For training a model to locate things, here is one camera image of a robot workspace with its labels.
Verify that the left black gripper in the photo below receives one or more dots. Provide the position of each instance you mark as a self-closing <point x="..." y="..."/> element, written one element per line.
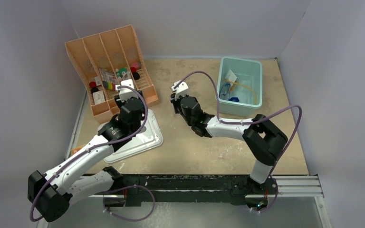
<point x="119" y="101"/>

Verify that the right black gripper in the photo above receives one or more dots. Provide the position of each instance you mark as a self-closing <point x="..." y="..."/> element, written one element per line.
<point x="176" y="100"/>

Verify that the white storage box lid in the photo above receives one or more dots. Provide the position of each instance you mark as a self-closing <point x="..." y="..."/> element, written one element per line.
<point x="149" y="138"/>

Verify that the blue safety glasses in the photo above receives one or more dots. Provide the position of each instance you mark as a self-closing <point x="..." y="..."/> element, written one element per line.
<point x="224" y="93"/>

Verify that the graduated cylinder blue base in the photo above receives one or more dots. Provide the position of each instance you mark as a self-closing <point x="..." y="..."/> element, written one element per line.
<point x="234" y="99"/>

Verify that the tan rubber tubing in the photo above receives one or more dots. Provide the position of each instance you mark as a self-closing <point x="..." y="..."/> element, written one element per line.
<point x="244" y="92"/>

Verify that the small white plastic packet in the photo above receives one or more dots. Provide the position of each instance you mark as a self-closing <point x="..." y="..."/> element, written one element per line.
<point x="230" y="77"/>

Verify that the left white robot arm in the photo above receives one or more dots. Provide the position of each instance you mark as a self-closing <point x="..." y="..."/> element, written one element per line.
<point x="52" y="192"/>

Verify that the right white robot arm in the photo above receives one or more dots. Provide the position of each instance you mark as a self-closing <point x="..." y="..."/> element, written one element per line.
<point x="265" y="140"/>

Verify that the teal plastic bin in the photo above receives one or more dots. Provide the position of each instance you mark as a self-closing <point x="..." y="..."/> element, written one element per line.
<point x="249" y="72"/>

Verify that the pink plastic organizer rack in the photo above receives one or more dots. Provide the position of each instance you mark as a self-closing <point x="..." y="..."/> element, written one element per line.
<point x="102" y="61"/>

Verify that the orange printed card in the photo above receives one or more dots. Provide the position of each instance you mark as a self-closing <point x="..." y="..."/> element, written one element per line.
<point x="76" y="149"/>

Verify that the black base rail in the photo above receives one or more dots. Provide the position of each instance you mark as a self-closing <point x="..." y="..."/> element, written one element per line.
<point x="237" y="190"/>

